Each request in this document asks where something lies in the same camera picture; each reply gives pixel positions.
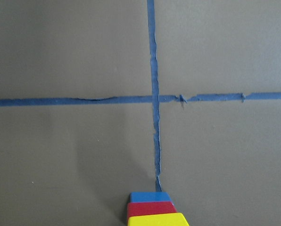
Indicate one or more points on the blue wooden block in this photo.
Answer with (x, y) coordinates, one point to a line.
(150, 197)

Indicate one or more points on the red wooden block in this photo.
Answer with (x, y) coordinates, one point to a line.
(149, 208)

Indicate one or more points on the yellow wooden block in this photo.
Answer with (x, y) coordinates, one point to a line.
(169, 219)

